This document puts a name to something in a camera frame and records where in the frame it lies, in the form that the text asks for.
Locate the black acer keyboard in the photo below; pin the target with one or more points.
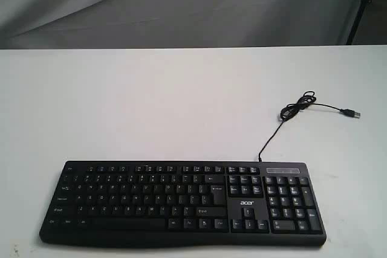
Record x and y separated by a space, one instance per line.
153 204

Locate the grey backdrop cloth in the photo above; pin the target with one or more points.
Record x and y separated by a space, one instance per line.
61 24

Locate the black stand pole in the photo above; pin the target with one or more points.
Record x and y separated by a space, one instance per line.
357 20

